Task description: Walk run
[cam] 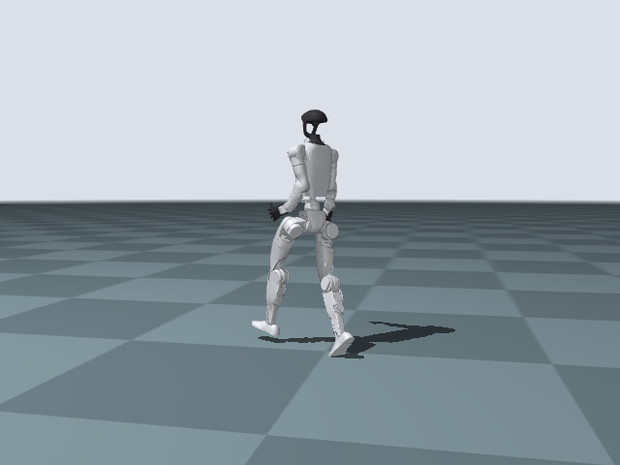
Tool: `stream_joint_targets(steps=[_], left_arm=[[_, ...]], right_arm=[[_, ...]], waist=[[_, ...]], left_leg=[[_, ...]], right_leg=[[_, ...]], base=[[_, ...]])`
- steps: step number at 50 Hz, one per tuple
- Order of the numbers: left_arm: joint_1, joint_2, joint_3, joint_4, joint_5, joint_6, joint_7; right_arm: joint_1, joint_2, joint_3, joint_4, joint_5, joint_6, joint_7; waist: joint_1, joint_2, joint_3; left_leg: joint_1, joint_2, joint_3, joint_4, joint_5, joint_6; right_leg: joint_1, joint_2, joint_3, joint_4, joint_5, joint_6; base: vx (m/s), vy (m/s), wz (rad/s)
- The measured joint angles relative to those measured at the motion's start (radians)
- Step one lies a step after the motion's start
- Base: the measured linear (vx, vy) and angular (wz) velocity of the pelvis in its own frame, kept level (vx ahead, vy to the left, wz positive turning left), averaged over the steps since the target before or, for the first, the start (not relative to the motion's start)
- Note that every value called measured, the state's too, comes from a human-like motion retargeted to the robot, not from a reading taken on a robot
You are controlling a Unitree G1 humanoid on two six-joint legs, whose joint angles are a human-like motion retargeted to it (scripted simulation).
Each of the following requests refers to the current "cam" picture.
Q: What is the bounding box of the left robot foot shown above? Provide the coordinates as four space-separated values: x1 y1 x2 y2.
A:
251 320 280 336

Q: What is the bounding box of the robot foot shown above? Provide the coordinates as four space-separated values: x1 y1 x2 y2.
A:
328 331 355 357
251 320 280 336

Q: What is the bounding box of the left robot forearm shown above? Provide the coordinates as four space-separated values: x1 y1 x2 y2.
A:
278 181 303 214

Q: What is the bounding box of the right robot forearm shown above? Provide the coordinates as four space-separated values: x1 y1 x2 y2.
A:
323 181 336 216

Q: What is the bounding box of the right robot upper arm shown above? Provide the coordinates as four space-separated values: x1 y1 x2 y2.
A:
328 149 339 191

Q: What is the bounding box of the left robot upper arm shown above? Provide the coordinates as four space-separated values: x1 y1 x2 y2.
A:
288 144 310 193

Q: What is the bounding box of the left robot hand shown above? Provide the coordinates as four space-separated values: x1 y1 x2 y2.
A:
268 203 288 221

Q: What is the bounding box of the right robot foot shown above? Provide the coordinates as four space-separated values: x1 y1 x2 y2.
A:
328 331 355 357

